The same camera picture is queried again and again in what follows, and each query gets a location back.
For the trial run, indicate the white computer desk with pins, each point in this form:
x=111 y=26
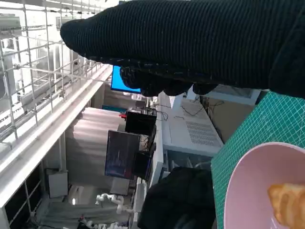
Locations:
x=159 y=148

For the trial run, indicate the dark screen monitor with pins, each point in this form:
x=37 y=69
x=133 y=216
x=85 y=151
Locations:
x=121 y=155

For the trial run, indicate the pink bowl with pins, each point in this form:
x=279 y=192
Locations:
x=247 y=190

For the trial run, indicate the green cutting mat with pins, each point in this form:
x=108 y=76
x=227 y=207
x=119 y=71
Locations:
x=262 y=124

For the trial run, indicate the small black monitor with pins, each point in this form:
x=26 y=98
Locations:
x=141 y=164

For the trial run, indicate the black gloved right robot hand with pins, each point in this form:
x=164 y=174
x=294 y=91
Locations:
x=190 y=35

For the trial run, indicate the white framed cabinet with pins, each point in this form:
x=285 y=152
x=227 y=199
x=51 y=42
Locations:
x=238 y=94

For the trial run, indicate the blue screen monitor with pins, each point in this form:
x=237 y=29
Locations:
x=116 y=81

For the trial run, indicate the black box device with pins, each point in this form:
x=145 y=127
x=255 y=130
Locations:
x=140 y=122

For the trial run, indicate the white perforated cabinet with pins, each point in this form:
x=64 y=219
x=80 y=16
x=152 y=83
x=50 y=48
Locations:
x=186 y=133

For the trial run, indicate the striped rectangular bread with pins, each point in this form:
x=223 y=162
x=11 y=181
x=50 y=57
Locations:
x=288 y=202

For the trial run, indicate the white box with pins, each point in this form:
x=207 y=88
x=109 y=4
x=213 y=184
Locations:
x=57 y=183

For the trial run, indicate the white shelf unit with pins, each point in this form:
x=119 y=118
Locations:
x=14 y=198

